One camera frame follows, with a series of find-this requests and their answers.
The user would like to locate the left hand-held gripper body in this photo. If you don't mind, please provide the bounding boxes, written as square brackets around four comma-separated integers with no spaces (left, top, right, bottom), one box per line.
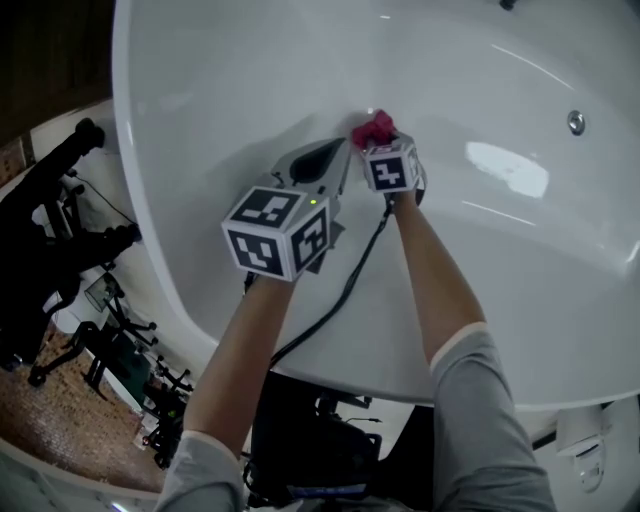
[221,137,352,284]

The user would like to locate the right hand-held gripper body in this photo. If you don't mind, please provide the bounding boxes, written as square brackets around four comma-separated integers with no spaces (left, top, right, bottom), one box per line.
[360,132,427,206]

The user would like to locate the red cleaning cloth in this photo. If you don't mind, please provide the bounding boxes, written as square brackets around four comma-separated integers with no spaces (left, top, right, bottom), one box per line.
[351,109,397,150]

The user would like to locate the white bathtub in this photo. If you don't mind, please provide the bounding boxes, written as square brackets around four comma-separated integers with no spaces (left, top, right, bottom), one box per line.
[110,0,640,412]

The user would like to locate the person's right forearm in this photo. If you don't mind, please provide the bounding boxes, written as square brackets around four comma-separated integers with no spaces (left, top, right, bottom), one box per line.
[387,192,489,369]

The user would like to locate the person's left forearm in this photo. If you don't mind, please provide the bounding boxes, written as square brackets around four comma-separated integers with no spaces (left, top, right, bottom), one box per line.
[182,272,296,441]

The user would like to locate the black tripod equipment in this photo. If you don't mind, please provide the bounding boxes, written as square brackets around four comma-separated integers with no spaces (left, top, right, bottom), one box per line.
[141,354,195,469]

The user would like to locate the person's black trousers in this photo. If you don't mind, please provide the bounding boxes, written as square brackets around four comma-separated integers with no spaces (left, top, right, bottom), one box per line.
[249,372,437,506]

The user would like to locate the brown wooden cabinet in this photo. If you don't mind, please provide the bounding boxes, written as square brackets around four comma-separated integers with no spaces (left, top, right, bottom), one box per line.
[0,0,116,147]

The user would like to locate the grey long-sleeved shirt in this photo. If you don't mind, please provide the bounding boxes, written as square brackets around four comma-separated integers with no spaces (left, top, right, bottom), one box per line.
[154,322,559,512]

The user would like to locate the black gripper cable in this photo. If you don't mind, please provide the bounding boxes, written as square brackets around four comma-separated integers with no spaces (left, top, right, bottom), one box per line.
[269,197,396,369]

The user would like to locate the black floor cable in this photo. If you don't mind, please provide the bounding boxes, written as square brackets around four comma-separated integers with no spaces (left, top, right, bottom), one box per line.
[67,169,137,227]

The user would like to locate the wire mesh wastebasket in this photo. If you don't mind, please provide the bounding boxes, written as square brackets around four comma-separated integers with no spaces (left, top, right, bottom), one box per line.
[83,273,124,314]

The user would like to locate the black chest camera mount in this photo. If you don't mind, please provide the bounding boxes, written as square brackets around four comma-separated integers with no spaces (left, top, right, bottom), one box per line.
[243,384,386,512]

